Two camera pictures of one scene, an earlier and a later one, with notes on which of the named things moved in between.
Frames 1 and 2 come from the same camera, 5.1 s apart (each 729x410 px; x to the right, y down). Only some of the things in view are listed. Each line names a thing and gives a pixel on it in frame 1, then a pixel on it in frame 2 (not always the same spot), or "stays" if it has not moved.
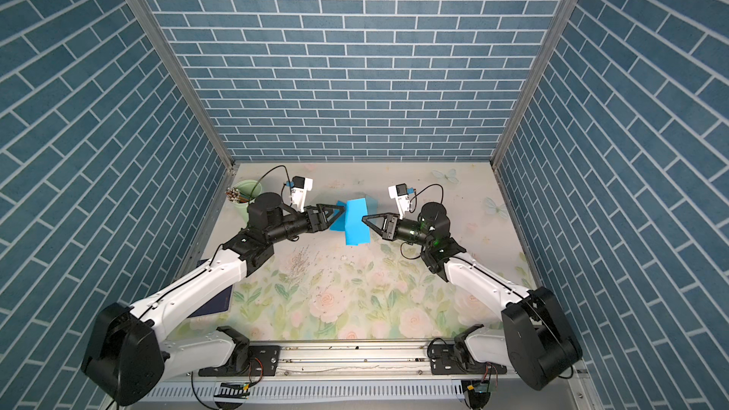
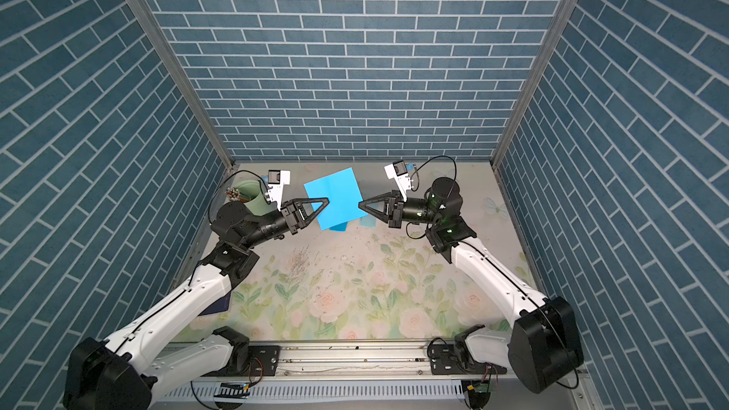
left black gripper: (316, 223) stays
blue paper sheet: (357, 232) -> (342, 191)
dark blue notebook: (220, 303) stays
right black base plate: (456, 359) stays
